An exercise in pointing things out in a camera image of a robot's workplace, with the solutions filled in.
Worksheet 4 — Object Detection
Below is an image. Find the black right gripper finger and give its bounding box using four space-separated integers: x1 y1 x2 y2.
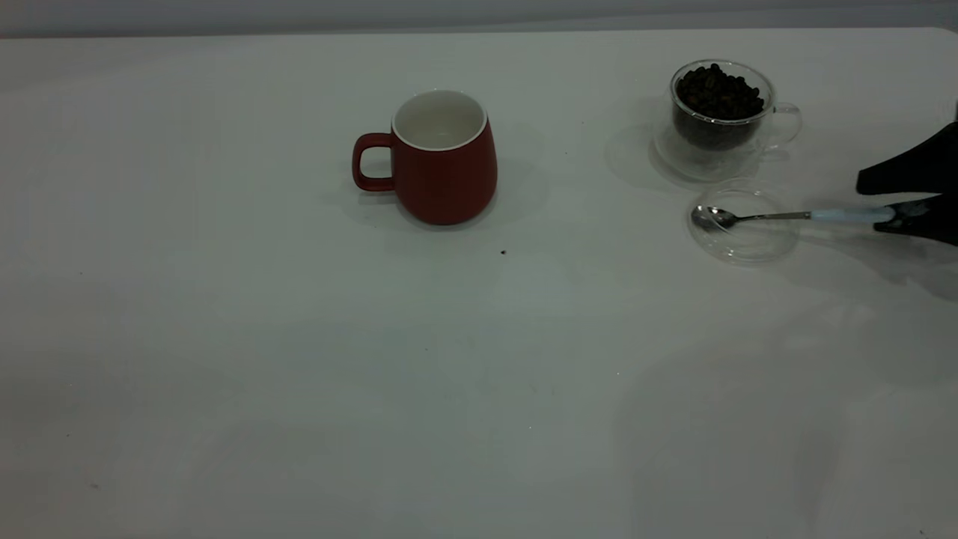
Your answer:
873 194 958 247
856 122 958 196

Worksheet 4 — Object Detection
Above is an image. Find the metal spoon light-blue handle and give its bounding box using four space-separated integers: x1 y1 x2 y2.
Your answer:
690 204 896 232

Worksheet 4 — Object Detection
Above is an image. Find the clear double-walled glass cup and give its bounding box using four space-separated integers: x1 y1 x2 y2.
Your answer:
653 59 803 183

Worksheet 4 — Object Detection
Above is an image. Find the clear round glass saucer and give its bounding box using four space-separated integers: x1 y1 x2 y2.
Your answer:
687 178 802 264

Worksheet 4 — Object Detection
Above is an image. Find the pile of coffee beans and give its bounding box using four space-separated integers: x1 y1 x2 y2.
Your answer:
674 64 767 150

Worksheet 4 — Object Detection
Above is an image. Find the red mug white inside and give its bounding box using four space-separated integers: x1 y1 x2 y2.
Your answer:
352 90 498 226

